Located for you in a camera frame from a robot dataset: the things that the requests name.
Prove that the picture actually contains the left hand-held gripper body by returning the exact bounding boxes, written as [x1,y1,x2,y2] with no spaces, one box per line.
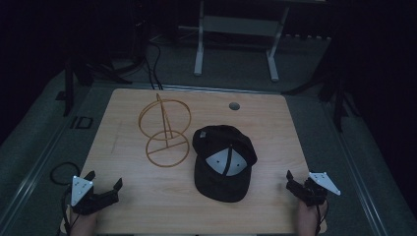
[70,175,120,216]

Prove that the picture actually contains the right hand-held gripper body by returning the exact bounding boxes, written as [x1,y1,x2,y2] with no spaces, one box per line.
[294,171,341,207]

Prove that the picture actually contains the gold wire hat stand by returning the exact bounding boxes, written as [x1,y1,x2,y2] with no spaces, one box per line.
[138,92,193,169]

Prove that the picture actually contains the black baseball cap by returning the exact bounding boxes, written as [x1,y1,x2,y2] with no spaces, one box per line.
[192,124,259,204]

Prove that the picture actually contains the person's right hand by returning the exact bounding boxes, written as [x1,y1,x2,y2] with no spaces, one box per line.
[296,199,329,236]

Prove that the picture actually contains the person's left hand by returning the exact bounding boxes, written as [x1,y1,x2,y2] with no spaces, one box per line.
[69,210,98,236]

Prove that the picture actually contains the black tripod stand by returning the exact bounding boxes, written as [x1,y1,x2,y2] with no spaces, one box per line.
[283,63,360,133]
[62,53,134,118]

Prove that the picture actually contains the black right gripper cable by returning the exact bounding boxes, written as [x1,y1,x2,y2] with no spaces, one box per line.
[314,201,329,236]

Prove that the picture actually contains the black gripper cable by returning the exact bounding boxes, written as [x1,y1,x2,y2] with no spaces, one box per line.
[314,201,329,236]
[49,161,82,236]

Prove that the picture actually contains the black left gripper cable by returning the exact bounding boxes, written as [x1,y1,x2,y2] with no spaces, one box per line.
[49,161,82,236]

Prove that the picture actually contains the black floor cables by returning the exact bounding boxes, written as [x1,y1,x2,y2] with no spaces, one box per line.
[143,41,164,90]

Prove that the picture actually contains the white metal desk frame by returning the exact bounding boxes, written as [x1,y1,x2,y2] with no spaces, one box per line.
[178,0,329,84]

